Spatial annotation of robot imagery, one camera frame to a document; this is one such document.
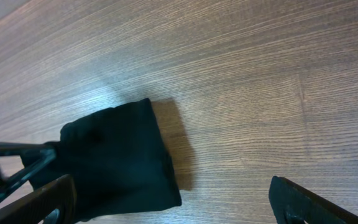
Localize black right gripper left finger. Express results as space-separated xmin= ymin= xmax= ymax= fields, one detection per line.
xmin=0 ymin=175 xmax=76 ymax=224

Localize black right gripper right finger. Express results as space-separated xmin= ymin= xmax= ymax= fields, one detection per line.
xmin=268 ymin=176 xmax=358 ymax=224

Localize black polo shirt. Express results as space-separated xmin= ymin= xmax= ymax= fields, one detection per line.
xmin=30 ymin=98 xmax=182 ymax=222

